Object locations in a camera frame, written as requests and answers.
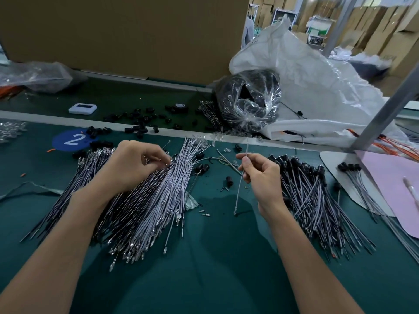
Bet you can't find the grey metal frame post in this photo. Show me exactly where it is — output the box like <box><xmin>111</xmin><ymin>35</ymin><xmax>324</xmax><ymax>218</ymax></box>
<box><xmin>321</xmin><ymin>0</ymin><xmax>361</xmax><ymax>58</ymax></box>
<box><xmin>350</xmin><ymin>65</ymin><xmax>419</xmax><ymax>153</ymax></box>

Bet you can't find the bundle of orange wires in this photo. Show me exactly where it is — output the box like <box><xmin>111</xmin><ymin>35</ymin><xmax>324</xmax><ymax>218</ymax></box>
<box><xmin>347</xmin><ymin>127</ymin><xmax>419</xmax><ymax>162</ymax></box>

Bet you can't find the person's left forearm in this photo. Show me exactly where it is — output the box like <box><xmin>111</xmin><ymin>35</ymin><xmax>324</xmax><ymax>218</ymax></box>
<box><xmin>0</xmin><ymin>180</ymin><xmax>128</xmax><ymax>314</ymax></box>

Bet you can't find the person's right hand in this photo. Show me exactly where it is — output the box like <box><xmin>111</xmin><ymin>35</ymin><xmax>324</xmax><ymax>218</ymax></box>
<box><xmin>236</xmin><ymin>152</ymin><xmax>287</xmax><ymax>220</ymax></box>

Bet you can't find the person's left hand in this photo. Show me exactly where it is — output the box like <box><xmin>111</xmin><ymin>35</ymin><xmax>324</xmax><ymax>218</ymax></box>
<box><xmin>108</xmin><ymin>140</ymin><xmax>172</xmax><ymax>194</ymax></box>

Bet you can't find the person's right forearm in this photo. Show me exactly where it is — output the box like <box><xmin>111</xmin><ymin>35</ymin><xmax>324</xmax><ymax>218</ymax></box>
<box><xmin>265</xmin><ymin>205</ymin><xmax>364</xmax><ymax>314</ymax></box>

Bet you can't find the small bundle of capped wires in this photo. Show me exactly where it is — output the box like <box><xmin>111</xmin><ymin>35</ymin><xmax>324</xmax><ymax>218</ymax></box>
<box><xmin>337</xmin><ymin>162</ymin><xmax>419</xmax><ymax>264</ymax></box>

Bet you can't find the pile of wires with black caps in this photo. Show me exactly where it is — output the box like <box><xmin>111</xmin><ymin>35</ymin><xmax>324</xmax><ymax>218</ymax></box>
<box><xmin>268</xmin><ymin>154</ymin><xmax>377</xmax><ymax>259</ymax></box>

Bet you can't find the crumpled clear plastic bag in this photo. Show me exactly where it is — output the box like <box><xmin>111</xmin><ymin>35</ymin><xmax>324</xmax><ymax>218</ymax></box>
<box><xmin>0</xmin><ymin>61</ymin><xmax>86</xmax><ymax>94</ymax></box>

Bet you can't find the small white timer device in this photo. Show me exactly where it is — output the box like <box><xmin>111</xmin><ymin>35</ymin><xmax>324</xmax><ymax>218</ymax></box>
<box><xmin>68</xmin><ymin>102</ymin><xmax>98</xmax><ymax>116</ymax></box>

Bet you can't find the stack of cardboard boxes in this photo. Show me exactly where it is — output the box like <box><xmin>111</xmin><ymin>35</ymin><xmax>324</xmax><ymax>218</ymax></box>
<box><xmin>357</xmin><ymin>0</ymin><xmax>419</xmax><ymax>96</ymax></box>

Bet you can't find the large white plastic sack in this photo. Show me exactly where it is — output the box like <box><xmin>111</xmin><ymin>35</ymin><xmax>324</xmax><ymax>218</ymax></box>
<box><xmin>229</xmin><ymin>19</ymin><xmax>419</xmax><ymax>151</ymax></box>

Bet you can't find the pile of grey wires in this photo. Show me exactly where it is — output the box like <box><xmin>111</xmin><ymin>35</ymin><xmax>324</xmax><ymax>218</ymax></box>
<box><xmin>20</xmin><ymin>137</ymin><xmax>210</xmax><ymax>272</ymax></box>

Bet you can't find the blue round number sticker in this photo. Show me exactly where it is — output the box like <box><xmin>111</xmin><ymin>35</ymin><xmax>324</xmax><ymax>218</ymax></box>
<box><xmin>52</xmin><ymin>129</ymin><xmax>93</xmax><ymax>152</ymax></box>

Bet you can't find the white pen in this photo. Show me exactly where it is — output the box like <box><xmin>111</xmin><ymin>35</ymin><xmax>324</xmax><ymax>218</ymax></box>
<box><xmin>402</xmin><ymin>177</ymin><xmax>419</xmax><ymax>207</ymax></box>

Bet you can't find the brown cardboard panel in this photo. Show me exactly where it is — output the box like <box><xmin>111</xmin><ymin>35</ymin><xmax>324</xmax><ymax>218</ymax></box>
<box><xmin>0</xmin><ymin>0</ymin><xmax>251</xmax><ymax>85</ymax></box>

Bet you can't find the pink paper sheet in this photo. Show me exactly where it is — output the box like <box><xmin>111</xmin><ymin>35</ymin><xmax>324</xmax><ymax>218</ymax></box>
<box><xmin>357</xmin><ymin>151</ymin><xmax>419</xmax><ymax>239</ymax></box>

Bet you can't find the clear bag with black contents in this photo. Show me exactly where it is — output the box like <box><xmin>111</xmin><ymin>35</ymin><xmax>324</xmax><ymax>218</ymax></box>
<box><xmin>216</xmin><ymin>68</ymin><xmax>282</xmax><ymax>133</ymax></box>

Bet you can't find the clear plastic strip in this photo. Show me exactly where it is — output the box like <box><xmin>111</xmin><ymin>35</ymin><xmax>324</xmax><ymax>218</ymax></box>
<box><xmin>0</xmin><ymin>181</ymin><xmax>63</xmax><ymax>201</ymax></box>

